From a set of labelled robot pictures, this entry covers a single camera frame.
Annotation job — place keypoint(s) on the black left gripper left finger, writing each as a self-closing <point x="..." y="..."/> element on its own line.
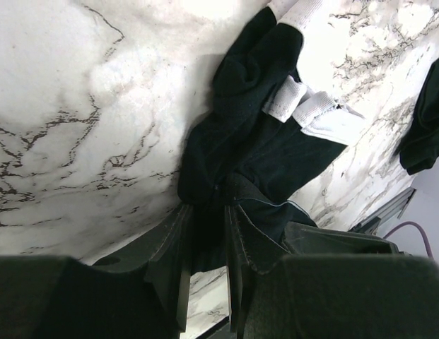
<point x="138" y="291"/>

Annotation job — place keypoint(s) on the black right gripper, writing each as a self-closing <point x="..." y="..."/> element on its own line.
<point x="305" y="240"/>

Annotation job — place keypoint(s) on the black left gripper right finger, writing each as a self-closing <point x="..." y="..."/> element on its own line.
<point x="276" y="294"/>

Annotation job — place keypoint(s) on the black white boxer briefs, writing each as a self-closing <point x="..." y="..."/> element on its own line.
<point x="267" y="135"/>

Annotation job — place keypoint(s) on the black folded garment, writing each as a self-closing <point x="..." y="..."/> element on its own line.
<point x="419" y="148"/>

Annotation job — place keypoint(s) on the aluminium frame rail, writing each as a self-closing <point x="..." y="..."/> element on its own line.
<point x="392" y="208"/>

